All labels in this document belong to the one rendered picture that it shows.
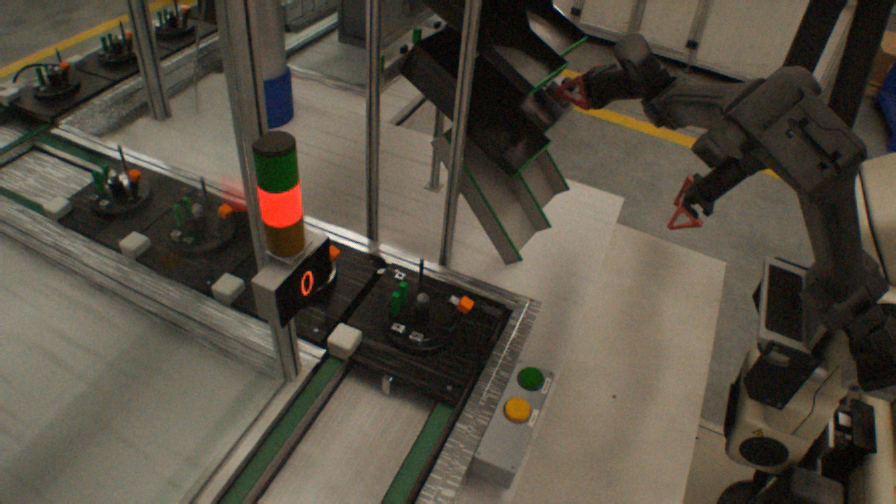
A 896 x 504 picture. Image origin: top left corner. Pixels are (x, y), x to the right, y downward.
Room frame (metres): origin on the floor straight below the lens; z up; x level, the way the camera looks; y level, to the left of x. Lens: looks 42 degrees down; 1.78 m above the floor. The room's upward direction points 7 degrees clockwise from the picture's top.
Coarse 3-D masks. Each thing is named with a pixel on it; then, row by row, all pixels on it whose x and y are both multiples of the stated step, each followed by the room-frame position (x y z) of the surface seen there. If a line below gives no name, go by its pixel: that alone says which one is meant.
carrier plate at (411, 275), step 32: (384, 288) 0.76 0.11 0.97; (416, 288) 0.77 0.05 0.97; (448, 288) 0.78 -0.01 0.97; (352, 320) 0.68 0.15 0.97; (480, 320) 0.71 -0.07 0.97; (384, 352) 0.61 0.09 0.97; (448, 352) 0.63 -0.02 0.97; (480, 352) 0.64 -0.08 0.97; (416, 384) 0.56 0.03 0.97; (448, 384) 0.56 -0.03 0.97
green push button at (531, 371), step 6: (522, 372) 0.60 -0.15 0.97; (528, 372) 0.60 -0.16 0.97; (534, 372) 0.61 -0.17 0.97; (540, 372) 0.61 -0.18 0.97; (522, 378) 0.59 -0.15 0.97; (528, 378) 0.59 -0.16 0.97; (534, 378) 0.59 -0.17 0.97; (540, 378) 0.59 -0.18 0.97; (522, 384) 0.58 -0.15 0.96; (528, 384) 0.58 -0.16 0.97; (534, 384) 0.58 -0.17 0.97; (540, 384) 0.59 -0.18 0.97
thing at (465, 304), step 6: (450, 300) 0.66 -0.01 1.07; (456, 300) 0.67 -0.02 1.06; (462, 300) 0.66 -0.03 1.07; (468, 300) 0.66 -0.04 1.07; (456, 306) 0.66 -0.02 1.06; (462, 306) 0.65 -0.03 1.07; (468, 306) 0.65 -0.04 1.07; (456, 312) 0.66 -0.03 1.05; (462, 312) 0.65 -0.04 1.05; (450, 318) 0.66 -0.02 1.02; (456, 318) 0.66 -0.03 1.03; (450, 324) 0.66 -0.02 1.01
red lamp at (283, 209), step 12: (264, 192) 0.52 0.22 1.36; (288, 192) 0.53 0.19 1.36; (300, 192) 0.55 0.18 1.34; (264, 204) 0.52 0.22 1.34; (276, 204) 0.52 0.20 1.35; (288, 204) 0.53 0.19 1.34; (300, 204) 0.54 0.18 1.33; (264, 216) 0.52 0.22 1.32; (276, 216) 0.52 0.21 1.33; (288, 216) 0.52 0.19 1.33; (300, 216) 0.54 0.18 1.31
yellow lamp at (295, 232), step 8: (264, 224) 0.53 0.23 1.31; (296, 224) 0.53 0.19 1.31; (272, 232) 0.52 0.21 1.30; (280, 232) 0.52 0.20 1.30; (288, 232) 0.52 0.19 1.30; (296, 232) 0.53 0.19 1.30; (304, 232) 0.55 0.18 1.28; (272, 240) 0.52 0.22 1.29; (280, 240) 0.52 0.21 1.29; (288, 240) 0.52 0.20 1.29; (296, 240) 0.53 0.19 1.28; (304, 240) 0.54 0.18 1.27; (272, 248) 0.52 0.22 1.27; (280, 248) 0.52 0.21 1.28; (288, 248) 0.52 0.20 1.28; (296, 248) 0.53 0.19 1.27; (280, 256) 0.52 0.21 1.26; (288, 256) 0.52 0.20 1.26
